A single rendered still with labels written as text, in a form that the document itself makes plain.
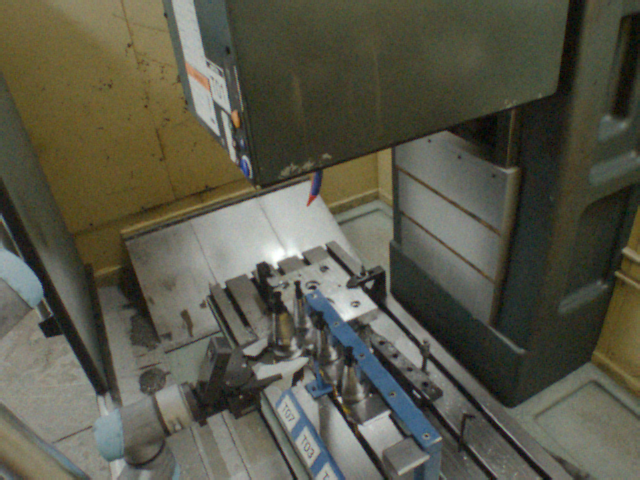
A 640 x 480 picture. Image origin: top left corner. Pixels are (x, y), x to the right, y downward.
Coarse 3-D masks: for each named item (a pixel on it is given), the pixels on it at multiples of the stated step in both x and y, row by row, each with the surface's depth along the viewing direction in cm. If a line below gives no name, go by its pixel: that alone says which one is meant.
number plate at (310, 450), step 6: (306, 432) 119; (300, 438) 120; (306, 438) 119; (312, 438) 117; (300, 444) 120; (306, 444) 118; (312, 444) 117; (300, 450) 119; (306, 450) 118; (312, 450) 116; (318, 450) 115; (306, 456) 117; (312, 456) 116; (312, 462) 115
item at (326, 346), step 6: (318, 330) 99; (324, 330) 99; (330, 330) 100; (318, 336) 100; (324, 336) 100; (330, 336) 101; (318, 342) 101; (324, 342) 100; (330, 342) 101; (318, 348) 102; (324, 348) 101; (330, 348) 101; (336, 348) 103; (318, 354) 103; (324, 354) 102; (330, 354) 102
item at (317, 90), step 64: (256, 0) 65; (320, 0) 69; (384, 0) 73; (448, 0) 78; (512, 0) 84; (256, 64) 69; (320, 64) 74; (384, 64) 78; (448, 64) 84; (512, 64) 91; (256, 128) 74; (320, 128) 79; (384, 128) 84; (448, 128) 91
